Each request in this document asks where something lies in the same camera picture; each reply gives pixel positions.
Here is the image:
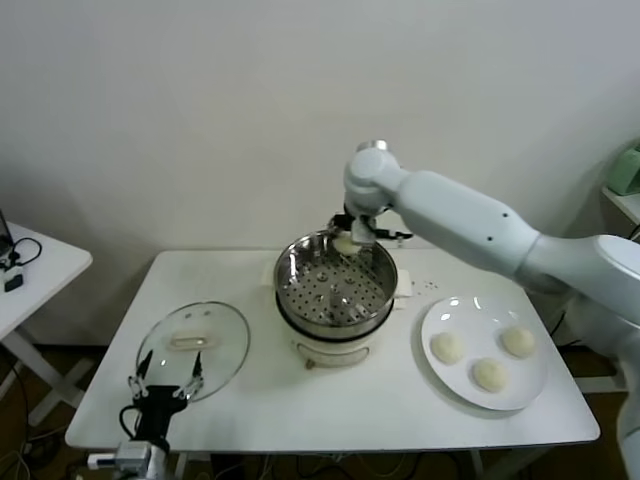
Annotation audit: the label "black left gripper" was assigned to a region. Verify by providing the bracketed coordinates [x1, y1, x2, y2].
[127, 350, 205, 441]

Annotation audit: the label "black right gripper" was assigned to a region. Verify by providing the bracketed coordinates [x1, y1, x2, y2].
[333, 213, 375, 247]

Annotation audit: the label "steel steamer basket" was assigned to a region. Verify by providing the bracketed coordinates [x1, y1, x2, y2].
[261, 228, 414, 339]

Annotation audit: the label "glass pot lid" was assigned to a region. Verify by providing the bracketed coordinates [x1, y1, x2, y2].
[135, 300, 251, 405]

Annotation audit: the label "cream electric cooker base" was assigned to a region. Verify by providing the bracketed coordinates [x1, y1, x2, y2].
[274, 292, 414, 372]

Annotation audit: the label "white round plate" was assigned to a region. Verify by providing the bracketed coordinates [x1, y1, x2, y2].
[420, 296, 550, 412]

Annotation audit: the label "white side table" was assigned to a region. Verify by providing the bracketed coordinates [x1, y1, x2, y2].
[0, 219, 95, 426]

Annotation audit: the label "small white black adapter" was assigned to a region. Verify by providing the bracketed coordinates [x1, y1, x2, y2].
[3, 264, 26, 294]

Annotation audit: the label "pale green appliance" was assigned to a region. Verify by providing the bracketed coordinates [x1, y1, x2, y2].
[608, 142, 640, 196]

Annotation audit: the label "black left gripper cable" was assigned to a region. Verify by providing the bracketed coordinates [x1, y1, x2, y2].
[118, 403, 142, 442]

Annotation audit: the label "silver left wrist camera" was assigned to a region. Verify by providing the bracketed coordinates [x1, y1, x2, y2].
[87, 441, 153, 471]

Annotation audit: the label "pale floor cables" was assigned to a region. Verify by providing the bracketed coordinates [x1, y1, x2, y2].
[0, 434, 71, 480]

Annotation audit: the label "black cable on side table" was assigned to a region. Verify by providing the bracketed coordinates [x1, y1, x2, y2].
[8, 237, 44, 267]

